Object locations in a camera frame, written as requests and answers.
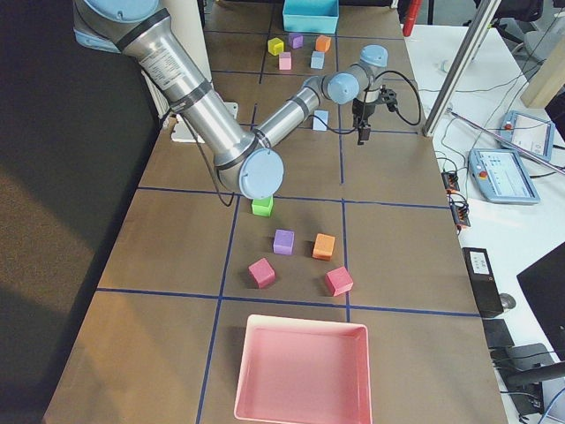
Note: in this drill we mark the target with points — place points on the magenta foam block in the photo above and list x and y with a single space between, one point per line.
262 273

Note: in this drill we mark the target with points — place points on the black monitor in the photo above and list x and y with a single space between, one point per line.
542 285

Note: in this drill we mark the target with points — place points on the pink plastic tray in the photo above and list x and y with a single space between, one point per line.
304 371

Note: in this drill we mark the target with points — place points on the red foam block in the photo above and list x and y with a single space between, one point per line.
338 281

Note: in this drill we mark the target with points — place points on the yellow foam block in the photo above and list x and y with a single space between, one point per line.
275 46

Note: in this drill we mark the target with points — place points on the teach pendant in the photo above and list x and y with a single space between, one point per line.
531 133
501 177

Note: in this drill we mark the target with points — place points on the orange black adapter lower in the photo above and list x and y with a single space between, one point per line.
460 213

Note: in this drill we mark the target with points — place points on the light blue foam block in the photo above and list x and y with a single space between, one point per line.
317 60
320 120

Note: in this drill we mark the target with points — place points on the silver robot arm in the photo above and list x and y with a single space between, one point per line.
245 162

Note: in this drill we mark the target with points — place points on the black power box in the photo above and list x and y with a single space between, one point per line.
485 291

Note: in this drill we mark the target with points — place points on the far teach pendant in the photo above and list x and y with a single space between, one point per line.
531 133

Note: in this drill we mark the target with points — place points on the red fire extinguisher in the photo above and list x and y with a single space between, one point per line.
411 17

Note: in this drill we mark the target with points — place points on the orange foam block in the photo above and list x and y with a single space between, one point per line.
323 247
323 43

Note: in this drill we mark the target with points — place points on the purple foam block near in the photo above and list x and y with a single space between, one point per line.
283 242

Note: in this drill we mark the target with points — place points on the near teach pendant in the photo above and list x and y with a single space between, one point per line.
501 177

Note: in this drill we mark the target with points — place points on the blue plastic bin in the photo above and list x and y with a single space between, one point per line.
310 16

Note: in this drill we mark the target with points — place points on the pink foam block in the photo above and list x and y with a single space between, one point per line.
285 61

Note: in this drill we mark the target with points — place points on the orange foam block far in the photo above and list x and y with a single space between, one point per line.
323 43

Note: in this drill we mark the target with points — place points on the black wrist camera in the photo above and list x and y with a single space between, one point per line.
388 97

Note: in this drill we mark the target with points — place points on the orange black adapter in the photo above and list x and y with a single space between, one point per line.
460 213
450 181

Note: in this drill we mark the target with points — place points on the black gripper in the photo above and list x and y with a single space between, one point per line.
361 109

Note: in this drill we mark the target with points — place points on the green foam block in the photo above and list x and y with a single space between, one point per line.
263 207

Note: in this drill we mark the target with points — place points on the orange black adapter upper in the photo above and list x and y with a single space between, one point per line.
450 181

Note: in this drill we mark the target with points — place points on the aluminium frame post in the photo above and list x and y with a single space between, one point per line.
474 36

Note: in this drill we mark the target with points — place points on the purple foam block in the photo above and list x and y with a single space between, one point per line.
283 242
295 40

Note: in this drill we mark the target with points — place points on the orange foam block near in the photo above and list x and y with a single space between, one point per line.
323 247

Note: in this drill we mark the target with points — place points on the purple foam block far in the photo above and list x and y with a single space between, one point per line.
295 40

